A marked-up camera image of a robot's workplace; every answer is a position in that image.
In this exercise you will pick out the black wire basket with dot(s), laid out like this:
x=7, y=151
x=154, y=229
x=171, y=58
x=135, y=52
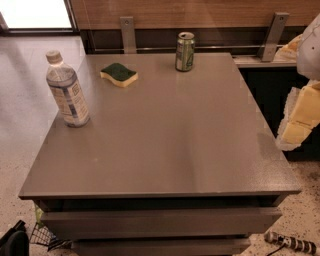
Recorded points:
x=41, y=235

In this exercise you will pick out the right metal wall bracket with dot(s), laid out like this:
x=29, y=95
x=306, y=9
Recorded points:
x=268, y=49

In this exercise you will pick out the yellow sponge green scrub top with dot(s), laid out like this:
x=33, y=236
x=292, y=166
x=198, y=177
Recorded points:
x=119, y=75

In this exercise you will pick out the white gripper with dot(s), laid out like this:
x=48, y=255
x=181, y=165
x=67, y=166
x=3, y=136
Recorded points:
x=310, y=50

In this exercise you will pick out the clear plastic water bottle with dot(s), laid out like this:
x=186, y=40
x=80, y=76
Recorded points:
x=66, y=90

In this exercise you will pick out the metal wall bracket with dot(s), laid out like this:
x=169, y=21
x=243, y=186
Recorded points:
x=128, y=34
x=268, y=49

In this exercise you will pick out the black bag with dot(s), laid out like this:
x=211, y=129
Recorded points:
x=15, y=241

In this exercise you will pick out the grey table with drawers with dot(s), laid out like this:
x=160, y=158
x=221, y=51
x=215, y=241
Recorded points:
x=175, y=164

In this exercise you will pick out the white power strip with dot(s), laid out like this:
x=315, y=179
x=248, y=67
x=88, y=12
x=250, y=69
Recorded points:
x=295, y=244

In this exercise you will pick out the left metal wall bracket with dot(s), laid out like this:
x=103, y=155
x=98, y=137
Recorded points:
x=128, y=34

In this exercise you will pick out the green soda can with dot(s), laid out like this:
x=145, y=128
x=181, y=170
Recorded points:
x=185, y=51

